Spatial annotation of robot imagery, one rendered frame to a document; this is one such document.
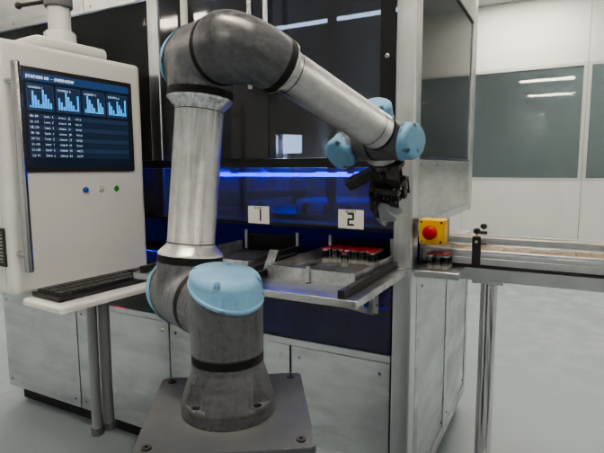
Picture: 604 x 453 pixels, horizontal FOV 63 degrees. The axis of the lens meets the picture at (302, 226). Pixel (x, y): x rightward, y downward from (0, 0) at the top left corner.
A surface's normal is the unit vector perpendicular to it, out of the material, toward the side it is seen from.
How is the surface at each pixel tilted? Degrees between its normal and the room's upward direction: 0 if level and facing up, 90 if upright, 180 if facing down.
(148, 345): 90
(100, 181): 90
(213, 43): 96
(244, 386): 72
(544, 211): 90
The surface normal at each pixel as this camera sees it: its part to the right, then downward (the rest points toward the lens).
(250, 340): 0.70, 0.08
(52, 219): 0.85, 0.06
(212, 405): -0.16, -0.18
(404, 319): -0.47, 0.11
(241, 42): 0.06, 0.14
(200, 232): 0.52, 0.08
